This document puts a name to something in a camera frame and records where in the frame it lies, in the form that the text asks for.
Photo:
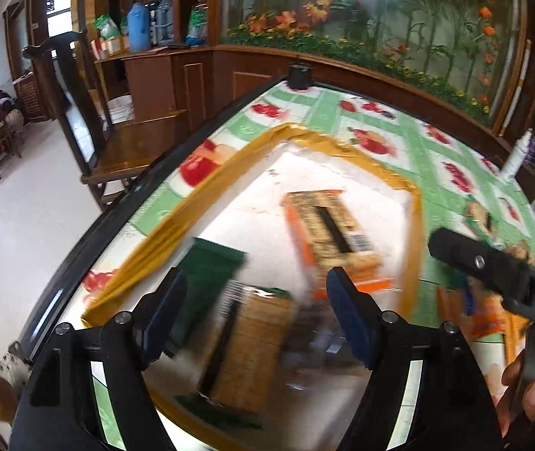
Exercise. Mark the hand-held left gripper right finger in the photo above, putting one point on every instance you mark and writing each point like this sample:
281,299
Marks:
349,319

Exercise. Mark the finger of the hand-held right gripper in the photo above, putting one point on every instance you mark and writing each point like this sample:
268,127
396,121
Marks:
474,256
467,298

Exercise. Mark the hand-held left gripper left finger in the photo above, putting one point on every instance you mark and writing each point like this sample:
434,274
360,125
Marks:
169,312

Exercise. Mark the orange snack packet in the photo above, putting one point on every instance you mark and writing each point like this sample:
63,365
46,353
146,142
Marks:
493,326

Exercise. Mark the green round biscuit packet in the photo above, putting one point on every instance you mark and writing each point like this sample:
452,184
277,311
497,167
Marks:
248,338

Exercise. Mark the orange cracker packet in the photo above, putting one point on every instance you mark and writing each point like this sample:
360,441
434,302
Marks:
333,230

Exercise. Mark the green fruit print tablecloth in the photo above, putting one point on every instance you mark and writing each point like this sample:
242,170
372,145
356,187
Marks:
441,197

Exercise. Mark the white spray bottle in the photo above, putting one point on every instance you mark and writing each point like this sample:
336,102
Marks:
515,157

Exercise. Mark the purple bottle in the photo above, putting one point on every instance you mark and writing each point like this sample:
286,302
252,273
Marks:
534,146

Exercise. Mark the white patterned object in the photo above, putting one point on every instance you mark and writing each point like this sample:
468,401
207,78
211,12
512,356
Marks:
11,366

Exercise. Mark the dark wooden chair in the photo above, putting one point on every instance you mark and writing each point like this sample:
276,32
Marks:
126,145

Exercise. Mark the white container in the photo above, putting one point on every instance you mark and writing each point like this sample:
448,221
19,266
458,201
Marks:
120,109

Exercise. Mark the brown wooden cabinet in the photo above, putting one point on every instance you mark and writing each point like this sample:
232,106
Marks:
192,80

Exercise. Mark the wicker basket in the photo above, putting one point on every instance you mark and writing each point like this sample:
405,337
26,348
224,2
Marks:
32,99

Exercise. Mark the red and white box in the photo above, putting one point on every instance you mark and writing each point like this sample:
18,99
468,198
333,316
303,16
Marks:
110,47

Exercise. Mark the blue thermos jug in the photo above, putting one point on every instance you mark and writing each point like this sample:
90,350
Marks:
139,28

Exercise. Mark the green and blue bag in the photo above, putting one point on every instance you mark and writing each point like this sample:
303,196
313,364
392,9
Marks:
198,26

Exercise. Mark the clear water bottle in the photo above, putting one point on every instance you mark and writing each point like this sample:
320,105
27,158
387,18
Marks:
164,21

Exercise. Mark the green and white bag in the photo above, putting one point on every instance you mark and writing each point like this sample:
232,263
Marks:
107,27

